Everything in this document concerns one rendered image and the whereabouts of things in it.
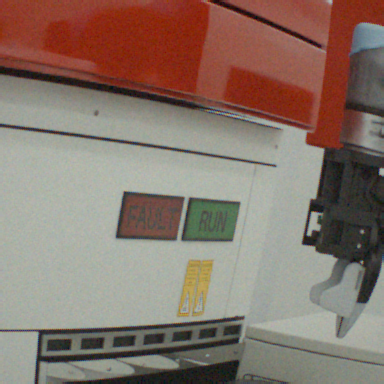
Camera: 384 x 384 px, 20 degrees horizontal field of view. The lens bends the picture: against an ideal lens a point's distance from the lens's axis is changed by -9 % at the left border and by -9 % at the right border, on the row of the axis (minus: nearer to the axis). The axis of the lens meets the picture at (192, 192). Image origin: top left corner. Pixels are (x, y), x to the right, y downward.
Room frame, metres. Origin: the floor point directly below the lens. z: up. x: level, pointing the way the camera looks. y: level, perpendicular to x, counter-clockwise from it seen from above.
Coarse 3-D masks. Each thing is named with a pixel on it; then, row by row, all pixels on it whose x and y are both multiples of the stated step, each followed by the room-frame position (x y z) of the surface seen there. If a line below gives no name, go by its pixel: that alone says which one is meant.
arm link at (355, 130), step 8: (344, 112) 1.20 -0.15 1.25; (352, 112) 1.19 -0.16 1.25; (360, 112) 1.18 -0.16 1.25; (344, 120) 1.20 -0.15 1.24; (352, 120) 1.19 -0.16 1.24; (360, 120) 1.18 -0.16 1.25; (368, 120) 1.17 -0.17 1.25; (376, 120) 1.17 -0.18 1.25; (344, 128) 1.20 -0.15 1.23; (352, 128) 1.18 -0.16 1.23; (360, 128) 1.18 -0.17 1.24; (368, 128) 1.17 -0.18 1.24; (376, 128) 1.17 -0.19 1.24; (344, 136) 1.19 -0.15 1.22; (352, 136) 1.18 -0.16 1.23; (360, 136) 1.18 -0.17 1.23; (368, 136) 1.17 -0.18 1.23; (376, 136) 1.17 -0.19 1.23; (344, 144) 1.20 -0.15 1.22; (352, 144) 1.18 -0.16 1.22; (360, 144) 1.18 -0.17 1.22; (368, 144) 1.17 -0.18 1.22; (376, 144) 1.17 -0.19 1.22; (368, 152) 1.18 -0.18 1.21; (376, 152) 1.18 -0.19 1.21
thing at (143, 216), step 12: (132, 204) 1.16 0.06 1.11; (144, 204) 1.18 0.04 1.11; (156, 204) 1.20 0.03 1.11; (168, 204) 1.22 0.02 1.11; (180, 204) 1.24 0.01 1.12; (132, 216) 1.16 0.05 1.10; (144, 216) 1.18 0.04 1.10; (156, 216) 1.20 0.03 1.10; (168, 216) 1.23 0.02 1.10; (132, 228) 1.17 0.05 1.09; (144, 228) 1.19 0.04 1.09; (156, 228) 1.21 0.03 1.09; (168, 228) 1.23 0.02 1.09
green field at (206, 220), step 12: (192, 204) 1.26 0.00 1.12; (204, 204) 1.29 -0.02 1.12; (216, 204) 1.31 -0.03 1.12; (228, 204) 1.34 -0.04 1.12; (192, 216) 1.27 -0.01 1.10; (204, 216) 1.29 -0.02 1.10; (216, 216) 1.32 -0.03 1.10; (228, 216) 1.34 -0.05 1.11; (192, 228) 1.27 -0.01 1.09; (204, 228) 1.30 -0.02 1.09; (216, 228) 1.32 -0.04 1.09; (228, 228) 1.35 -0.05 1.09
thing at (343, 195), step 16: (336, 160) 1.18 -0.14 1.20; (352, 160) 1.18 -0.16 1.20; (368, 160) 1.17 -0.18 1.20; (320, 176) 1.21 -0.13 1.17; (336, 176) 1.20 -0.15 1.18; (352, 176) 1.19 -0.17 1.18; (368, 176) 1.20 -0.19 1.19; (320, 192) 1.21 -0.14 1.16; (336, 192) 1.20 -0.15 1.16; (352, 192) 1.19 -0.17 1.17; (368, 192) 1.19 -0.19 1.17; (320, 208) 1.20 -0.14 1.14; (336, 208) 1.16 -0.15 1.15; (352, 208) 1.18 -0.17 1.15; (368, 208) 1.20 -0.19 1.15; (320, 224) 1.21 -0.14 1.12; (336, 224) 1.18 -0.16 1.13; (352, 224) 1.17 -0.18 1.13; (368, 224) 1.18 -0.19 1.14; (304, 240) 1.23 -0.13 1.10; (320, 240) 1.18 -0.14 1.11; (336, 240) 1.17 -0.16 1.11; (352, 240) 1.18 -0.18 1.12; (368, 240) 1.18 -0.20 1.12; (336, 256) 1.17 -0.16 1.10; (352, 256) 1.18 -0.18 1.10
